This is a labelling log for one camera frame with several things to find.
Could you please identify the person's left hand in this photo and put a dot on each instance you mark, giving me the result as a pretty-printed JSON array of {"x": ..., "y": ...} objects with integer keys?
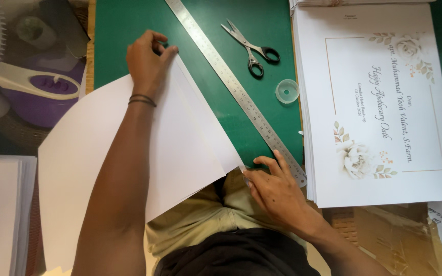
[{"x": 144, "y": 69}]

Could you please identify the person's right hand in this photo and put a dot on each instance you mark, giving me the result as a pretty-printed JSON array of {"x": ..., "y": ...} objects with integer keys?
[{"x": 278, "y": 195}]

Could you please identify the large white paper sheet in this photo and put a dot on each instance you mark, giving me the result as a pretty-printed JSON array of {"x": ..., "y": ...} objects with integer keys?
[{"x": 190, "y": 134}]

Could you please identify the black wristbands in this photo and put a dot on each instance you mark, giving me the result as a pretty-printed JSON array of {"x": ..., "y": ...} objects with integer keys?
[{"x": 142, "y": 99}]

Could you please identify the green cutting mat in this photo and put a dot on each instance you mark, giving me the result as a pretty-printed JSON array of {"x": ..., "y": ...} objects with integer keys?
[{"x": 129, "y": 23}]

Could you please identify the person's black shirt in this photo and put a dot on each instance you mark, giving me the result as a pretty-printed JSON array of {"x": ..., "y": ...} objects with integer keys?
[{"x": 236, "y": 253}]

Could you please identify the long steel ruler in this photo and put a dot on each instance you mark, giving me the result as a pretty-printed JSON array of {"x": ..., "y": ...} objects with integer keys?
[{"x": 228, "y": 76}]

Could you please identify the person's olive trousers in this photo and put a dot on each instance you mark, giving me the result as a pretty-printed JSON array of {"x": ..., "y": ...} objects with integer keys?
[{"x": 194, "y": 218}]

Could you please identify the dark grey plastic bag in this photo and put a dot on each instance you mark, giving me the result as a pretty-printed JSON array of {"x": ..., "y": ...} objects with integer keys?
[{"x": 52, "y": 23}]

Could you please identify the clear plastic tape spool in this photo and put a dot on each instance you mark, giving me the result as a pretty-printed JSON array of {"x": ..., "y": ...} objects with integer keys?
[{"x": 287, "y": 91}]

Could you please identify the white and purple fan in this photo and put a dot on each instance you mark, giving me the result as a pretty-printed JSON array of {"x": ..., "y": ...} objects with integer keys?
[{"x": 40, "y": 99}]

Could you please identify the brown cardboard box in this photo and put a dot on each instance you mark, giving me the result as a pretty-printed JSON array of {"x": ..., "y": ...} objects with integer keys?
[{"x": 389, "y": 237}]

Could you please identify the stack of floral printed sheets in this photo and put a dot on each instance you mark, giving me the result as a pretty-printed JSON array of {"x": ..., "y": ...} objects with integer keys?
[{"x": 382, "y": 115}]

